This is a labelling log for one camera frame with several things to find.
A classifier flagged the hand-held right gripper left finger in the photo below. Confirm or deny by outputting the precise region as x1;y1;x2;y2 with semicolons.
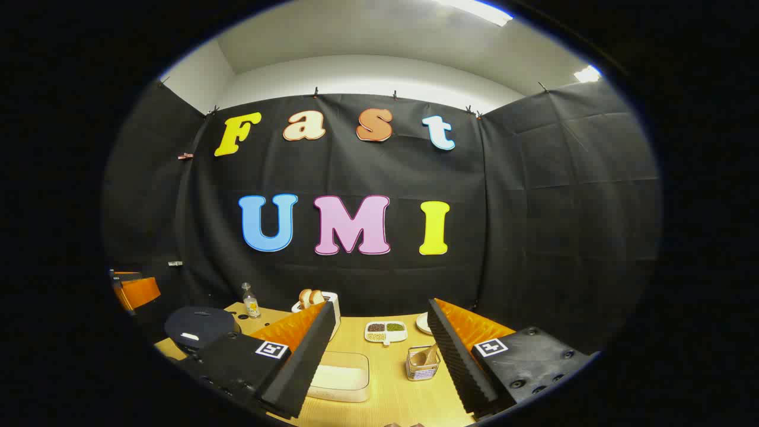
176;301;337;419

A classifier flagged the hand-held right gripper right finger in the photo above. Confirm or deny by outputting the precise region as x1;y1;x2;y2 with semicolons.
427;298;597;419

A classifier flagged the wooden spoon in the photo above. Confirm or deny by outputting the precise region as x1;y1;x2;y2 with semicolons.
410;344;439;368

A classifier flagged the wire chopstick holder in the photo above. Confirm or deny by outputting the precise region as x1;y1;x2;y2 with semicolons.
406;345;441;381

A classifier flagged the black lidded rice cooker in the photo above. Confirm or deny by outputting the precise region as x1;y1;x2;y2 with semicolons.
164;306;242;356

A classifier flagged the clear plastic container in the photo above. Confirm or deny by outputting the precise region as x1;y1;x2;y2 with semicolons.
307;351;371;403

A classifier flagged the white toaster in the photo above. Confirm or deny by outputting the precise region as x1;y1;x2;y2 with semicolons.
291;291;342;342

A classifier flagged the white divided dish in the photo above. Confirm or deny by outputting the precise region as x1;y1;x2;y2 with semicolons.
364;321;409;346

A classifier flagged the small clear glass bottle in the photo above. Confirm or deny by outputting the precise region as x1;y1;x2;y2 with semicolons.
241;282;261;320

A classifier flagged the black backdrop cloth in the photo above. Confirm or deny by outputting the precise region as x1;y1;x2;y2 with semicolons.
102;80;662;356

